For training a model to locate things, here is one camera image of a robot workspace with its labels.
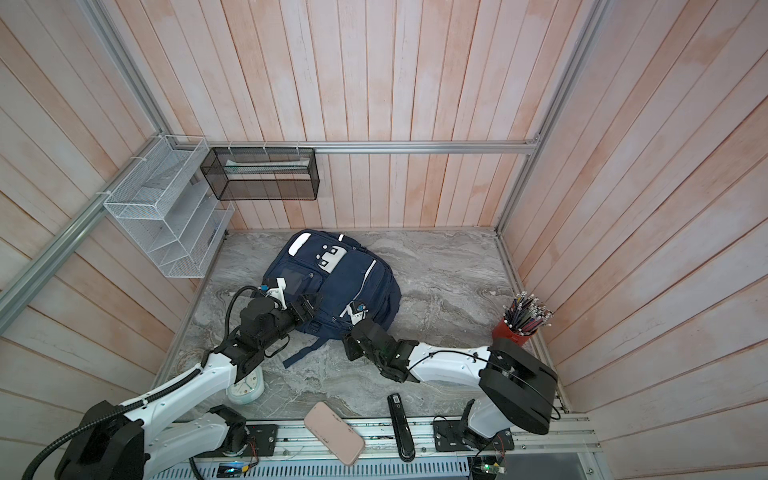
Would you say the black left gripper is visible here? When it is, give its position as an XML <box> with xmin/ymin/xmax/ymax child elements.
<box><xmin>260</xmin><ymin>292</ymin><xmax>324</xmax><ymax>349</ymax></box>

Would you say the navy blue backpack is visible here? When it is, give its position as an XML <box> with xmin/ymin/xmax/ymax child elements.
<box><xmin>262</xmin><ymin>229</ymin><xmax>401</xmax><ymax>368</ymax></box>

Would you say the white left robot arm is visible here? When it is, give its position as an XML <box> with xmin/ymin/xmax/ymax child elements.
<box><xmin>52</xmin><ymin>294</ymin><xmax>320</xmax><ymax>479</ymax></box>

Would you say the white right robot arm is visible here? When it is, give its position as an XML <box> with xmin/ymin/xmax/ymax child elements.
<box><xmin>342</xmin><ymin>320</ymin><xmax>562</xmax><ymax>444</ymax></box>

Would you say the mint green alarm clock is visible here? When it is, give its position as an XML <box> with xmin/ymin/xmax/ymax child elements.
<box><xmin>226</xmin><ymin>366</ymin><xmax>266</xmax><ymax>405</ymax></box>

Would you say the black stapler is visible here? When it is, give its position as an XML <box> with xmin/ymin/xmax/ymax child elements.
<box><xmin>387</xmin><ymin>393</ymin><xmax>416</xmax><ymax>463</ymax></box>

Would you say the pink pencil case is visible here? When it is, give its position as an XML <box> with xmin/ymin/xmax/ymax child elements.
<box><xmin>304</xmin><ymin>402</ymin><xmax>365</xmax><ymax>466</ymax></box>

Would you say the red pencil holder with pencils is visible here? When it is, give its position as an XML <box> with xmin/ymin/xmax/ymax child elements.
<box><xmin>491</xmin><ymin>291</ymin><xmax>553</xmax><ymax>346</ymax></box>

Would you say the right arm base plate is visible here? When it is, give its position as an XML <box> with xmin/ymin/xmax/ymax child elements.
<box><xmin>432</xmin><ymin>416</ymin><xmax>515</xmax><ymax>454</ymax></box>

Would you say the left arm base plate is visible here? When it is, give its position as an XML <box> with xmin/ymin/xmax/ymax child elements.
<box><xmin>243</xmin><ymin>424</ymin><xmax>279</xmax><ymax>459</ymax></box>

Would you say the white wire mesh shelf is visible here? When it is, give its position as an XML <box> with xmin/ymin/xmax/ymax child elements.
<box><xmin>104</xmin><ymin>135</ymin><xmax>234</xmax><ymax>279</ymax></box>

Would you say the black mesh wall basket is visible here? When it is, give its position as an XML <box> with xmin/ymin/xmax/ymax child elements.
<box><xmin>200</xmin><ymin>146</ymin><xmax>320</xmax><ymax>201</ymax></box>

